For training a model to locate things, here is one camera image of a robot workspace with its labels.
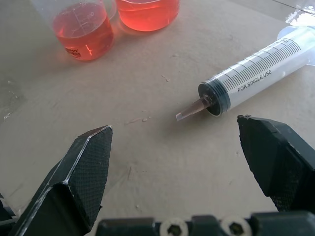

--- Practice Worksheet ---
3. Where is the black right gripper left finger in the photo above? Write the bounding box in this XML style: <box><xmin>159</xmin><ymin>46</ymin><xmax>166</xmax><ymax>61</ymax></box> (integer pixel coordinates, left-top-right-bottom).
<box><xmin>9</xmin><ymin>125</ymin><xmax>114</xmax><ymax>236</ymax></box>

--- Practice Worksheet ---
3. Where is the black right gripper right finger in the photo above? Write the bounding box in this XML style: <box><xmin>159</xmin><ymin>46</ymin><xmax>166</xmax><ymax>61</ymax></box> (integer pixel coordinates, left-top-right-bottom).
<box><xmin>236</xmin><ymin>115</ymin><xmax>315</xmax><ymax>214</ymax></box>

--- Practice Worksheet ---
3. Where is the clear plastic syringe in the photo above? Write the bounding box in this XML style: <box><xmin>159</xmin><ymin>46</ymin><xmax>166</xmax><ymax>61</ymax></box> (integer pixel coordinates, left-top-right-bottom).
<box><xmin>176</xmin><ymin>25</ymin><xmax>315</xmax><ymax>122</ymax></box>

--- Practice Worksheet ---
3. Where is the small glass beaker red liquid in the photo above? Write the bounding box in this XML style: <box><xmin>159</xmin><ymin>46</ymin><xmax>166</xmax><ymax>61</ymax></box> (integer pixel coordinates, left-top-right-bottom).
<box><xmin>40</xmin><ymin>0</ymin><xmax>116</xmax><ymax>61</ymax></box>

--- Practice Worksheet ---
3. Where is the large glass beaker red liquid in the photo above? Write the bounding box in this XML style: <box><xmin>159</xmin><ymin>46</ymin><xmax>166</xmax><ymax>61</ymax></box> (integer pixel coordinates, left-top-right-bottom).
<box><xmin>115</xmin><ymin>0</ymin><xmax>181</xmax><ymax>32</ymax></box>

